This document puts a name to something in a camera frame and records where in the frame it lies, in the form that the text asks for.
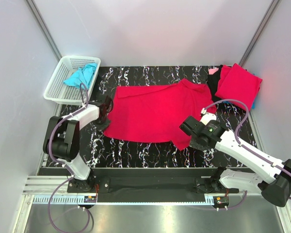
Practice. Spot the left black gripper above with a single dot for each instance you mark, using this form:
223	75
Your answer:
102	127

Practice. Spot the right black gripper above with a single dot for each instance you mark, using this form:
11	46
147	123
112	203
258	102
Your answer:
193	142

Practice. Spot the red polo shirt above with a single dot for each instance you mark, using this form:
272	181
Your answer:
153	114

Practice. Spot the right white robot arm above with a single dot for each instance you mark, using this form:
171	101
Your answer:
269	176

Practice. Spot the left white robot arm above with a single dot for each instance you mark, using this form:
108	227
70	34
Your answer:
62	139

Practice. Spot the cyan crumpled t shirt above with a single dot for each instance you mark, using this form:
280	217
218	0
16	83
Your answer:
82	75

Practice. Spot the folded black t shirt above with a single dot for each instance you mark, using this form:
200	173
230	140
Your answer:
212	82

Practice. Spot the white plastic laundry basket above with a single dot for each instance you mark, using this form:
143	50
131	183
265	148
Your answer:
64	84

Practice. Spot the folded red t shirt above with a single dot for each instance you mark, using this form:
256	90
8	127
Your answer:
237	85

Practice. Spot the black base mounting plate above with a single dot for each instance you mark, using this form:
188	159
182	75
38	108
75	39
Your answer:
125	195

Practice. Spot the folded pink t shirt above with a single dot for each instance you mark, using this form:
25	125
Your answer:
211	71

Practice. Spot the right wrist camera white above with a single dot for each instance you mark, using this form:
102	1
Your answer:
206	117

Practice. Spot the aluminium frame rail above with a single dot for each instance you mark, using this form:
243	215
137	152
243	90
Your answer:
38	184

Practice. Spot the left aluminium corner post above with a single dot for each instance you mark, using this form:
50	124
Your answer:
43	28

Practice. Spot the aluminium corner post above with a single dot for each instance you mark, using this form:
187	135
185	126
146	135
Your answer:
43	28
259	31

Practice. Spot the right aluminium corner post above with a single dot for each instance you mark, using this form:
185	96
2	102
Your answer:
259	31

